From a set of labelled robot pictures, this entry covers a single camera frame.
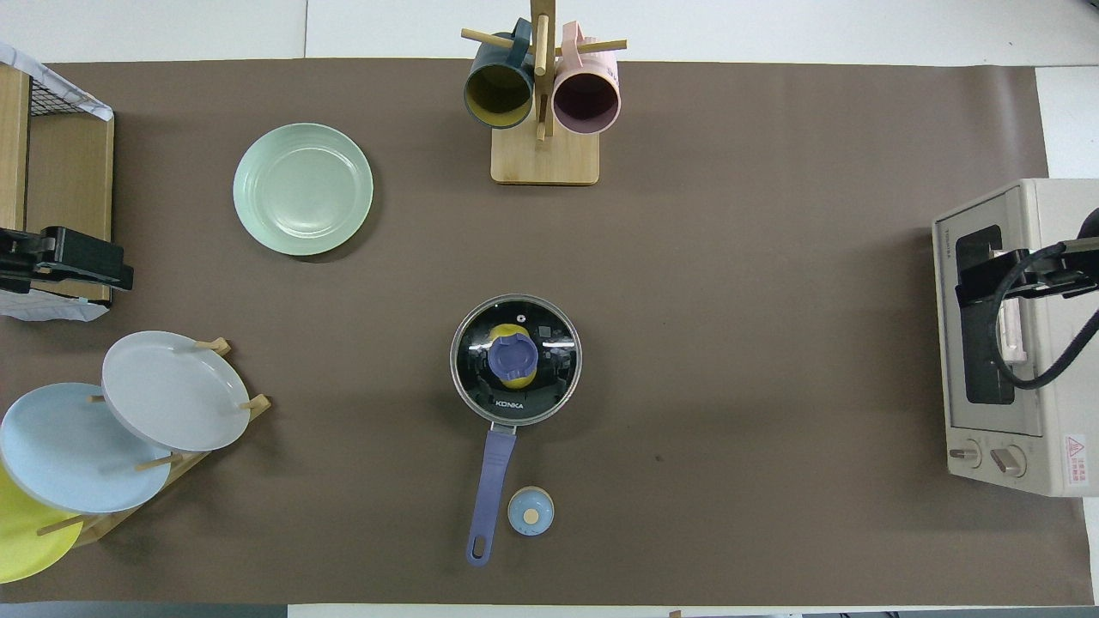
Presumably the black wire basket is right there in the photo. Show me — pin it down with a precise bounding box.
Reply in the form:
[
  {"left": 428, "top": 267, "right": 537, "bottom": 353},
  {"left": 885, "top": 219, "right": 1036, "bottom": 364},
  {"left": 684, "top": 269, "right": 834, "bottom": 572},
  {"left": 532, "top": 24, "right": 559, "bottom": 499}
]
[{"left": 30, "top": 73, "right": 95, "bottom": 117}]

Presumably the yellow plate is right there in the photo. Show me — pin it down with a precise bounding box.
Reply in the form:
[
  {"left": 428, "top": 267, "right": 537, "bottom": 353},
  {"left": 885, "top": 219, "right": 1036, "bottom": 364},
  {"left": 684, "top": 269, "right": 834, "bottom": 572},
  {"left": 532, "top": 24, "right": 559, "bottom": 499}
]
[{"left": 0, "top": 463, "right": 84, "bottom": 585}]

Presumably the pale green plate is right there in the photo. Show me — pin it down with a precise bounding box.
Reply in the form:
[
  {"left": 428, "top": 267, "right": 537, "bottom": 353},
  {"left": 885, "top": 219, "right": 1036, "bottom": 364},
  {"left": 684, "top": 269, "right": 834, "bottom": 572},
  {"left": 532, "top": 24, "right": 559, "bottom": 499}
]
[{"left": 233, "top": 123, "right": 374, "bottom": 257}]

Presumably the black pot purple handle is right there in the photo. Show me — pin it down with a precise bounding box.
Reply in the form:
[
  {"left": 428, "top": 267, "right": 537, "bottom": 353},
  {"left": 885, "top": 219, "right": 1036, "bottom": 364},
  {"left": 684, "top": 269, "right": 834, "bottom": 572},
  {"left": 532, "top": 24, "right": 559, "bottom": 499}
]
[{"left": 450, "top": 294, "right": 583, "bottom": 567}]

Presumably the glass lid purple knob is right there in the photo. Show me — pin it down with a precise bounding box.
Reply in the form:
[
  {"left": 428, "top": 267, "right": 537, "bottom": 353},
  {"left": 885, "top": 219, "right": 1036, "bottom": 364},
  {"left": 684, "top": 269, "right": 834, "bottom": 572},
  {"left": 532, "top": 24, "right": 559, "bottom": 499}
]
[{"left": 452, "top": 295, "right": 581, "bottom": 425}]

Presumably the white crumpled plastic bag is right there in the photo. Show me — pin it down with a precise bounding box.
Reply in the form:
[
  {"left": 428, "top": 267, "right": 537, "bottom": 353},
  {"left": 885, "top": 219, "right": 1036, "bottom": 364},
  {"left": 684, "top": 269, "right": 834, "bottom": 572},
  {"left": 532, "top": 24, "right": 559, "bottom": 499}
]
[
  {"left": 0, "top": 43, "right": 114, "bottom": 121},
  {"left": 0, "top": 283, "right": 111, "bottom": 324}
]

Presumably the beige toaster oven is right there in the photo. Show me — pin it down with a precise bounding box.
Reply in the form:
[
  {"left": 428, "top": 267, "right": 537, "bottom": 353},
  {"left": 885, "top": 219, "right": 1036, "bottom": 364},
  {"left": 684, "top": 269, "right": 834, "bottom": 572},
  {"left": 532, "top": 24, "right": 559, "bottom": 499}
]
[{"left": 932, "top": 179, "right": 1099, "bottom": 499}]

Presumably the wooden plate rack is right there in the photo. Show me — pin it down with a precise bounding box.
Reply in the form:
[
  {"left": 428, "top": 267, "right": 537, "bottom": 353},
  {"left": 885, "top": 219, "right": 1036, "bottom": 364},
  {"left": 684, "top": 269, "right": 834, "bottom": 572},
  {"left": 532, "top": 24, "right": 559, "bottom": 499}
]
[{"left": 36, "top": 337, "right": 272, "bottom": 548}]

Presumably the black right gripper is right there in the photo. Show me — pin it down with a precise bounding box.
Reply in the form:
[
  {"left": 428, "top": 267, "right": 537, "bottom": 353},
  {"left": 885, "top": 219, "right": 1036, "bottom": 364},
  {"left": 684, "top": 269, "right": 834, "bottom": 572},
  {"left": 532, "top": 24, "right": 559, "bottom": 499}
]
[{"left": 956, "top": 209, "right": 1099, "bottom": 309}]

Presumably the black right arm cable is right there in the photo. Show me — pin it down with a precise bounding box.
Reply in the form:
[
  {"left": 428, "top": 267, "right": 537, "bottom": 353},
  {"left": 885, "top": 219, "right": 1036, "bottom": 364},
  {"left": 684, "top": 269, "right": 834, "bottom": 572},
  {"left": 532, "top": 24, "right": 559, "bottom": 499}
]
[{"left": 994, "top": 245, "right": 1099, "bottom": 391}]

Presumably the wooden mug tree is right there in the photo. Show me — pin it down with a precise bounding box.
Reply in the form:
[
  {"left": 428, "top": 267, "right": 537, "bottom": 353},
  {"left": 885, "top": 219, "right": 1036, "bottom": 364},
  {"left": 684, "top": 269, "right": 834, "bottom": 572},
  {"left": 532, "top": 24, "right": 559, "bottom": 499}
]
[{"left": 461, "top": 0, "right": 628, "bottom": 186}]

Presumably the light blue plate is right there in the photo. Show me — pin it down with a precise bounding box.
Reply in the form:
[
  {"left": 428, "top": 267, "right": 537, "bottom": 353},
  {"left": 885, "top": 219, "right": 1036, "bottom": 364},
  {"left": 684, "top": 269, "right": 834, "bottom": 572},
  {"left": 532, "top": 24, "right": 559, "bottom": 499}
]
[{"left": 0, "top": 383, "right": 173, "bottom": 514}]

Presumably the grey plate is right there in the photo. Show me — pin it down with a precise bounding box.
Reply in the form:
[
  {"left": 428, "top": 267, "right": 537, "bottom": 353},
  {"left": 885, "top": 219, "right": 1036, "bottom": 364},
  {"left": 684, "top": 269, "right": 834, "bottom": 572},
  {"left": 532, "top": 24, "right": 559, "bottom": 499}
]
[{"left": 101, "top": 331, "right": 252, "bottom": 453}]

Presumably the yellow lemon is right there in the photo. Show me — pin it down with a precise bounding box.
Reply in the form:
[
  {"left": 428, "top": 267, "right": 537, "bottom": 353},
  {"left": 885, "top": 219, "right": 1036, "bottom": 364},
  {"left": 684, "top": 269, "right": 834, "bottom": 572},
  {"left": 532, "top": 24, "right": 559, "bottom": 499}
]
[{"left": 487, "top": 322, "right": 541, "bottom": 391}]

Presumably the pink ribbed mug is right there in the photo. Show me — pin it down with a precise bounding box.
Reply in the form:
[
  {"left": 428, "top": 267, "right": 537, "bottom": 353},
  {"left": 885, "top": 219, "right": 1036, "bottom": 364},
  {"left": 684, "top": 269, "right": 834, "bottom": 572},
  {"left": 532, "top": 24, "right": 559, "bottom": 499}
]
[{"left": 552, "top": 21, "right": 622, "bottom": 136}]

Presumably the dark teal mug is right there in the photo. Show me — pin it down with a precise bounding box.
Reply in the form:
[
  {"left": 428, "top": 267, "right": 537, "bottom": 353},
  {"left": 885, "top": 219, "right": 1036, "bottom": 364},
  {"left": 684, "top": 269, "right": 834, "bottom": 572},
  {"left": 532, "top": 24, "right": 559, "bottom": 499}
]
[{"left": 464, "top": 19, "right": 536, "bottom": 130}]

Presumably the wooden shelf rack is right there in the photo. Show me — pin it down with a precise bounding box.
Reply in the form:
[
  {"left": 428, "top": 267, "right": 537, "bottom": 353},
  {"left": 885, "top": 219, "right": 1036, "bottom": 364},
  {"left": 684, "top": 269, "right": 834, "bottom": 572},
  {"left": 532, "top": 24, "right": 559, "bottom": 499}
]
[{"left": 0, "top": 64, "right": 115, "bottom": 303}]

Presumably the brown paper table mat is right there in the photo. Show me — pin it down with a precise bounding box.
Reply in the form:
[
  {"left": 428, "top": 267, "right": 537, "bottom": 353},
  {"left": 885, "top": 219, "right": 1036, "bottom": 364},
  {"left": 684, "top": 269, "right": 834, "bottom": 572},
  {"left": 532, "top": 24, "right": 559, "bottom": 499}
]
[{"left": 0, "top": 58, "right": 1093, "bottom": 606}]

